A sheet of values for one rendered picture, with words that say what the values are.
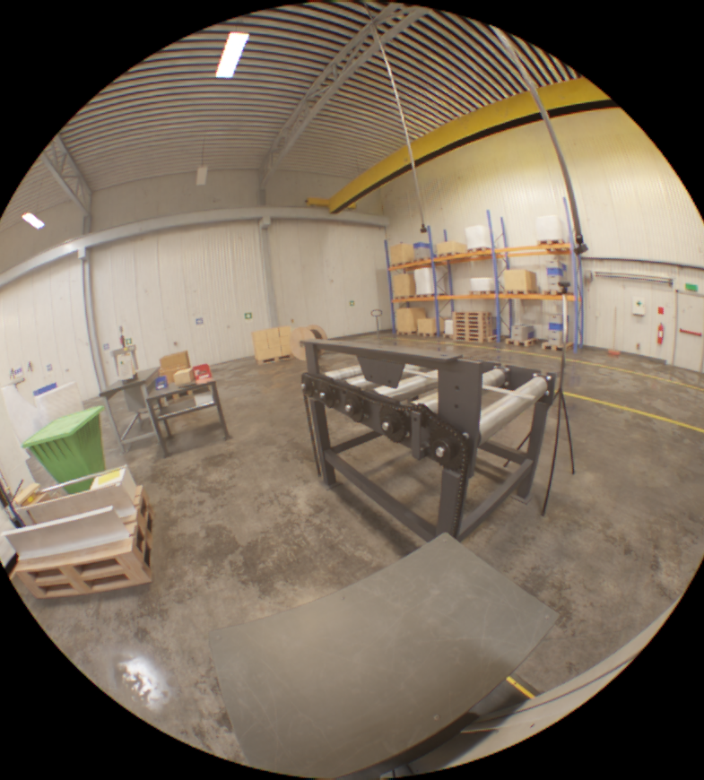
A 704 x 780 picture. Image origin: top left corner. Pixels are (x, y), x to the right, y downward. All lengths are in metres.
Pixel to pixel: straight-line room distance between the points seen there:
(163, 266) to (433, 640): 11.58
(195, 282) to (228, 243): 2.05
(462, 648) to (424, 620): 0.09
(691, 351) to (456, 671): 9.83
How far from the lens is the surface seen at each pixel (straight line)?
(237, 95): 9.61
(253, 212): 11.71
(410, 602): 0.56
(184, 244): 11.69
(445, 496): 1.10
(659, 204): 10.40
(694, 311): 9.96
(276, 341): 8.66
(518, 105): 7.95
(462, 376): 0.87
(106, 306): 11.84
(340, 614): 0.55
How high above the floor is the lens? 1.34
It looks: 17 degrees down
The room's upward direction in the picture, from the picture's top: 6 degrees counter-clockwise
